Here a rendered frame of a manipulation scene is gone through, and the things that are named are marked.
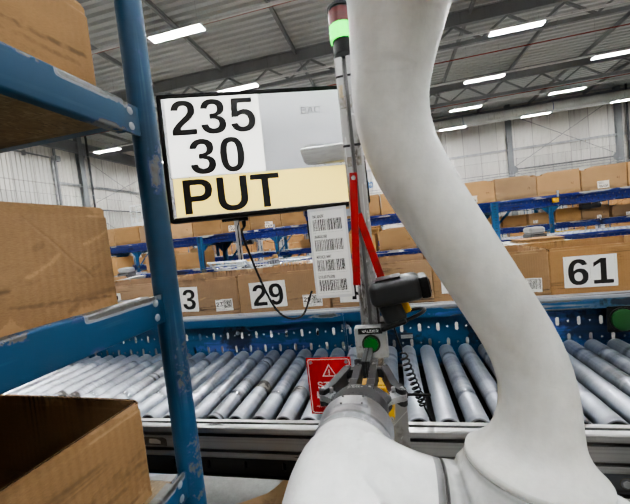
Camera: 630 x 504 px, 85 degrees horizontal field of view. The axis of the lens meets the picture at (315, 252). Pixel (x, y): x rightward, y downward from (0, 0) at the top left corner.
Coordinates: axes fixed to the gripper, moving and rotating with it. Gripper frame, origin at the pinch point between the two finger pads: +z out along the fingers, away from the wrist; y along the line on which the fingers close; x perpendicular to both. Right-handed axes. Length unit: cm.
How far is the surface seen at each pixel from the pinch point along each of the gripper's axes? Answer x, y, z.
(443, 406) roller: 20.0, -14.4, 22.4
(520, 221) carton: 1, -337, 941
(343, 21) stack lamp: -67, -1, 12
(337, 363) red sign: 4.8, 7.9, 11.6
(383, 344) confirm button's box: 0.3, -2.5, 10.1
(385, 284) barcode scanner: -12.7, -4.2, 6.9
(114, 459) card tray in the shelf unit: -5.3, 20.5, -35.4
